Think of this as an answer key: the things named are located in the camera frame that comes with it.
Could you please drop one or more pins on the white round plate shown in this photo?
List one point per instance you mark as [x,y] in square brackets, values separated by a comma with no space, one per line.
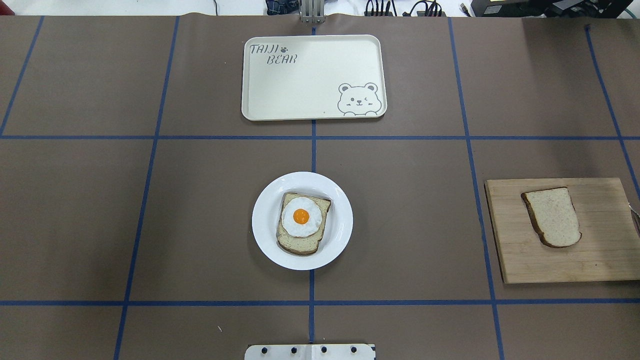
[267,212]

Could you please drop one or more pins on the bread slice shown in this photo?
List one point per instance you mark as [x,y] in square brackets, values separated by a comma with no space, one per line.
[303,245]
[553,216]

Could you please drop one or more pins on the fried egg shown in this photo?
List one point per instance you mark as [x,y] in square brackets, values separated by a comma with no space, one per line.
[301,217]

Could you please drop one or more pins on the cream bear serving tray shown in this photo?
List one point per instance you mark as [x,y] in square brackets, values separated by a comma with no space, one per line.
[313,77]

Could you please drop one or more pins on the wooden cutting board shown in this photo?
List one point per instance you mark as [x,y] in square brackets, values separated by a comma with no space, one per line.
[608,249]

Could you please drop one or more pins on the black device on desk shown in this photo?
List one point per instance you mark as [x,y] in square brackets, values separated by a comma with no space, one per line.
[600,9]

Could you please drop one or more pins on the aluminium camera post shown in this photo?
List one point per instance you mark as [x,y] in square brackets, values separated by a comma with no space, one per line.
[312,11]

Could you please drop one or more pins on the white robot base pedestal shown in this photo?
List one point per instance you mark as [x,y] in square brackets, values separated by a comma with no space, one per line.
[332,351]

